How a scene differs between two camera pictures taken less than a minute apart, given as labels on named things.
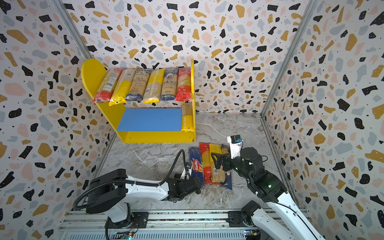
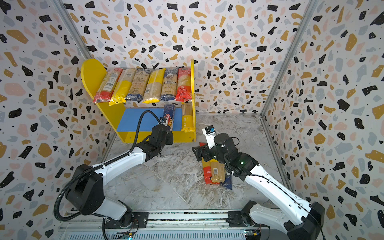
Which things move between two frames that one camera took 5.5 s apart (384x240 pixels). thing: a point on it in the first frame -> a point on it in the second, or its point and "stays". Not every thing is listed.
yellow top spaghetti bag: x=152 y=92 stays
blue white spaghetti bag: x=170 y=83 stays
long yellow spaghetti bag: x=123 y=87 stays
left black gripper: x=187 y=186 -> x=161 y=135
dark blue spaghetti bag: x=140 y=80 stays
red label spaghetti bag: x=107 y=85 stays
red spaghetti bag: x=183 y=93 stays
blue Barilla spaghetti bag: x=197 y=168 -> x=169 y=112
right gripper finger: x=217 y=163 -> x=198 y=151
